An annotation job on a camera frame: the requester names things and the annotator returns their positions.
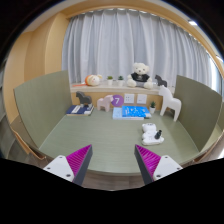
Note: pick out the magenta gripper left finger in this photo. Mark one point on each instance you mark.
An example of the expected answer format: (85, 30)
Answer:
(72, 167)

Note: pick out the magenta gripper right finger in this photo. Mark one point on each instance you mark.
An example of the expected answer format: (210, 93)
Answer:
(152, 166)

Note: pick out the black charger plug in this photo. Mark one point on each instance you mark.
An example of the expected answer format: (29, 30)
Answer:
(158, 134)

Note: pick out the white power strip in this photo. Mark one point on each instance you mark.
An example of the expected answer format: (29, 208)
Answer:
(149, 131)

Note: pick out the dark blue book stack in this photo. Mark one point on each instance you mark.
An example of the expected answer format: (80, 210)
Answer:
(77, 110)

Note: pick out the small potted plant on desk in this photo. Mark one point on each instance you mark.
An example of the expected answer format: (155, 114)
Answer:
(152, 107)

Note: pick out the light blue book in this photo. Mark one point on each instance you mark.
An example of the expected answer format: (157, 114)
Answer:
(117, 115)

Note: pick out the white wooden horse figure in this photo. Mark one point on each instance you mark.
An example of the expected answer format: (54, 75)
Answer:
(169, 102)

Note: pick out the dark grey horse figure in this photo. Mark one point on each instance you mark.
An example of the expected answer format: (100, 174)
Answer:
(84, 99)

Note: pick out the green right desk partition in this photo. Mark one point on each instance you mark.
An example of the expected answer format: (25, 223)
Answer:
(201, 107)

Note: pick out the green desk partition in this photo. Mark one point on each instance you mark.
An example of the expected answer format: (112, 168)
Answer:
(201, 107)
(42, 102)

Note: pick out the green left desk partition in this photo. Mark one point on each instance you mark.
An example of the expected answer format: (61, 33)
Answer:
(42, 102)

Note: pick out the pink horse figure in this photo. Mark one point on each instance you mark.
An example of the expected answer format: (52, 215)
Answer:
(104, 103)

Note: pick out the purple round number sign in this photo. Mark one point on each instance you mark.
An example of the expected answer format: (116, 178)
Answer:
(118, 101)

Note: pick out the small dark horse figure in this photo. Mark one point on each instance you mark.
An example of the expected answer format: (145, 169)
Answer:
(160, 81)

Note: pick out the orange white plush toy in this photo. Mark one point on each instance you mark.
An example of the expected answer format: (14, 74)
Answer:
(93, 80)

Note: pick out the white teddy bear black shirt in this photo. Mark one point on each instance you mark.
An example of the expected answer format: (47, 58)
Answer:
(140, 77)

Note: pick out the small potted plant right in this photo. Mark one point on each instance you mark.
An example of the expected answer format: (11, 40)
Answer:
(120, 81)

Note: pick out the small potted plant left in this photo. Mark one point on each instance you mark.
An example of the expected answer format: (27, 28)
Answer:
(110, 80)

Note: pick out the grey white curtain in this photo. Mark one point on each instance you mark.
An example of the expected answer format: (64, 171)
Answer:
(109, 42)

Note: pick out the white wall socket right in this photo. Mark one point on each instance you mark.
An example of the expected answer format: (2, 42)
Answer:
(141, 98)

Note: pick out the white wall socket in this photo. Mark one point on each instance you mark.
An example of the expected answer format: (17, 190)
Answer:
(129, 98)
(141, 98)

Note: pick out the white wall socket left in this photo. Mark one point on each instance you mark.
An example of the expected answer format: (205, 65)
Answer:
(129, 98)

